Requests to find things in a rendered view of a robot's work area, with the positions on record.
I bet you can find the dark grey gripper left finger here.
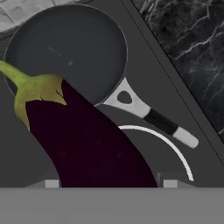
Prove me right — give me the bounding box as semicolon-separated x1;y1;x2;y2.
26;171;60;188

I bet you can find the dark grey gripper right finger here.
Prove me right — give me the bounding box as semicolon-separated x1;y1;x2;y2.
157;171;196;188

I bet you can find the dark purple eggplant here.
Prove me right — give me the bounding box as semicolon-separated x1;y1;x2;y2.
0;59;159;188

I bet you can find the dark grey frying pan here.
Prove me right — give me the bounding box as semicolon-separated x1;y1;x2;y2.
3;3;200;149

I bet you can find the dark grey hob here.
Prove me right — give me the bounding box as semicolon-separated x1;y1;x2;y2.
0;0;224;188

